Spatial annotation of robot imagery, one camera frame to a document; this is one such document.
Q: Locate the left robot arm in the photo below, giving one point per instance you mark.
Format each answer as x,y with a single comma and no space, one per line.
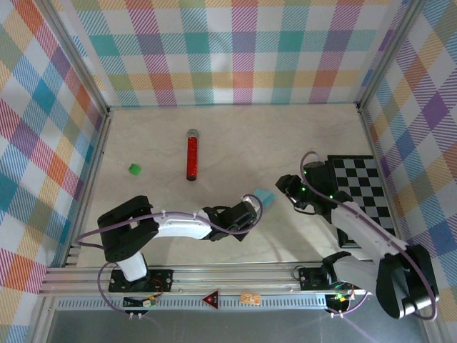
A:
178,227

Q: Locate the aluminium frame post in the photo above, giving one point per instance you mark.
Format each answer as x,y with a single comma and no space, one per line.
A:
389,53
76,57

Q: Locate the grey metal panel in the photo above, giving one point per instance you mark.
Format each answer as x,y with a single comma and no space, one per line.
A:
232,327

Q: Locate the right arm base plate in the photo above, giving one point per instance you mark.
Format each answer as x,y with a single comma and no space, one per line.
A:
308,278

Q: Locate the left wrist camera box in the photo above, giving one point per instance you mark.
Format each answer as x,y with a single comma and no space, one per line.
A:
242,214

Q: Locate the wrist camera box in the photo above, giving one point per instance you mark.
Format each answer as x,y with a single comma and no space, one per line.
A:
242,214
317,175

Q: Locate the red warning triangle sticker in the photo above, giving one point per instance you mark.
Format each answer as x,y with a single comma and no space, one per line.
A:
211,301

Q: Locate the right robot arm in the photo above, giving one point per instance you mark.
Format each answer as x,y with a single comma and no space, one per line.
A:
367,232

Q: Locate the orange sticker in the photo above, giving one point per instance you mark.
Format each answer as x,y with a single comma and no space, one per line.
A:
249,298

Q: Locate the red glitter tube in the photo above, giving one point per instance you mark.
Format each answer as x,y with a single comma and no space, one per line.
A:
192,157

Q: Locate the small controller board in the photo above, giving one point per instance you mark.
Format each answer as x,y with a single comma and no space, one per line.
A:
148,303
339,297

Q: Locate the green cube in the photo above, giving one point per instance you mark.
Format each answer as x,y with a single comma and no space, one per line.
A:
134,169

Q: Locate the black folding chessboard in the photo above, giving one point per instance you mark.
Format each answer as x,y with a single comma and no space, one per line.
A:
360,175

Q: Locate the light blue paper sheet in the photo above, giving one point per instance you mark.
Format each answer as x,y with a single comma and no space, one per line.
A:
266,197

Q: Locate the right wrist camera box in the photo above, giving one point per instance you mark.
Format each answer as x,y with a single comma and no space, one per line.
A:
317,175

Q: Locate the aluminium side rail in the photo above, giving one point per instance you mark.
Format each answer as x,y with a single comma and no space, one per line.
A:
371,143
97,160

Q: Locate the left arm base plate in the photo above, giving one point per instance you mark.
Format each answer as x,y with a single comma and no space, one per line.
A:
162,278

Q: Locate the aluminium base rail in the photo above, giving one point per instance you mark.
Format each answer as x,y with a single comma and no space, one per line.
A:
232,277

